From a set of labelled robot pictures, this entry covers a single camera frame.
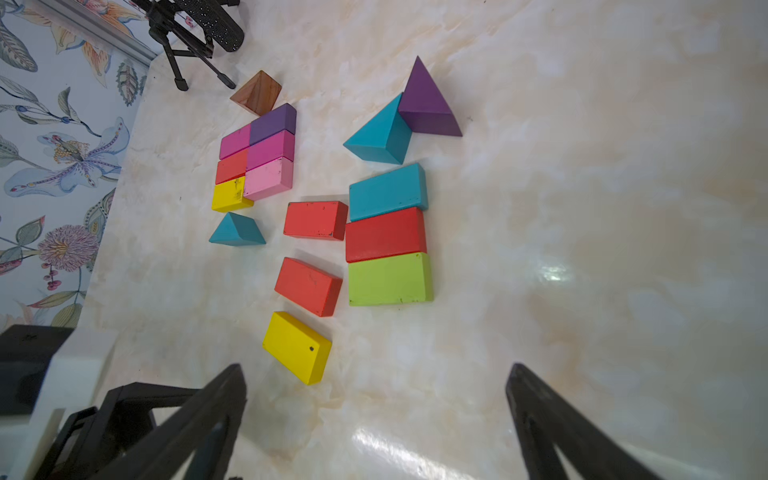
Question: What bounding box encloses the lime green block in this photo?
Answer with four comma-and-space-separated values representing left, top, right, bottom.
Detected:
348, 252, 434, 307

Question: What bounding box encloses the red block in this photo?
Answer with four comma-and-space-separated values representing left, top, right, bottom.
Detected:
283, 201, 349, 241
274, 257, 343, 317
345, 207, 428, 263
215, 149, 248, 185

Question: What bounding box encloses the magenta block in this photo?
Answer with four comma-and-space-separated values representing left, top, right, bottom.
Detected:
219, 124, 251, 160
246, 129, 295, 171

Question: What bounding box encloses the pink rectangular block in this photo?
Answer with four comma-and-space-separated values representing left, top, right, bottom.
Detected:
244, 157, 294, 201

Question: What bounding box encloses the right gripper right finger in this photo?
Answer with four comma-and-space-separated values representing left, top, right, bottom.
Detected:
505, 363, 658, 479

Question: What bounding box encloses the teal triangle block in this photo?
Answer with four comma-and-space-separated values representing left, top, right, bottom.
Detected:
343, 94, 412, 165

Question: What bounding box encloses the purple triangle block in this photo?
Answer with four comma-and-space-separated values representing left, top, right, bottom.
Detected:
398, 57, 462, 137

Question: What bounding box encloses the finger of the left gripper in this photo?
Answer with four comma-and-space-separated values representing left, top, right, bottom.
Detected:
35, 382, 197, 479

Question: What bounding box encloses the brown triangle block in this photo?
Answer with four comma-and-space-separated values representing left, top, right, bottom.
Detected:
230, 70, 282, 116

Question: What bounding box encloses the yellow block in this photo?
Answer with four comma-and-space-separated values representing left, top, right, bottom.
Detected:
212, 176, 254, 213
262, 311, 332, 385

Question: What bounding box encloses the black microphone on tripod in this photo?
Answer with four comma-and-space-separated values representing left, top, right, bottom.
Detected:
131, 0, 246, 92

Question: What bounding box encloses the red block front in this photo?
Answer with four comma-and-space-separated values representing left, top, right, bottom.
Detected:
345, 207, 428, 263

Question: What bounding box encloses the purple rectangular block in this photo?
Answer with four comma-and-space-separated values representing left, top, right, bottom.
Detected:
248, 103, 297, 145

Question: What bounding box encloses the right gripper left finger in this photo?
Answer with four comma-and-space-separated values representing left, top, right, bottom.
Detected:
92, 364, 247, 479

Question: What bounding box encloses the teal rectangular block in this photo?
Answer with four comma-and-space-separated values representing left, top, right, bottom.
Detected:
349, 163, 429, 222

